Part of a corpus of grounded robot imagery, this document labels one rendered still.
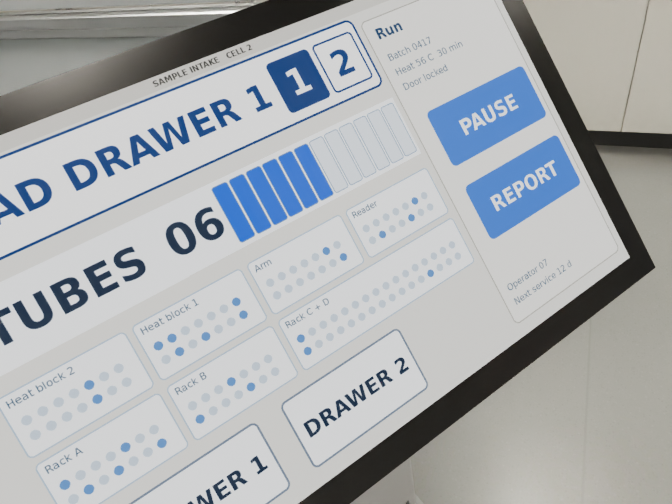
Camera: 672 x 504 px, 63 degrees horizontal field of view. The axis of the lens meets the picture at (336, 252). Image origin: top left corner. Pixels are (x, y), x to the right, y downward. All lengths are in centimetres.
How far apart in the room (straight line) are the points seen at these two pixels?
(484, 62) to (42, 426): 38
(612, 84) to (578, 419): 128
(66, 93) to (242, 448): 23
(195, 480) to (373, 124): 25
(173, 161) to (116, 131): 4
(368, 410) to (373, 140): 18
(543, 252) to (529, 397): 116
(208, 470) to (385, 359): 13
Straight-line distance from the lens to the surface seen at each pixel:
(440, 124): 42
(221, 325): 34
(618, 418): 160
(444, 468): 147
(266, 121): 37
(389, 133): 39
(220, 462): 35
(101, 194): 34
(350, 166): 37
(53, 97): 36
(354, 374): 36
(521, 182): 44
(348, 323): 36
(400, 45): 42
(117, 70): 37
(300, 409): 35
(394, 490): 70
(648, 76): 234
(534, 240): 44
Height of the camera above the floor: 131
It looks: 41 degrees down
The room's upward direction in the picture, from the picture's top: 11 degrees counter-clockwise
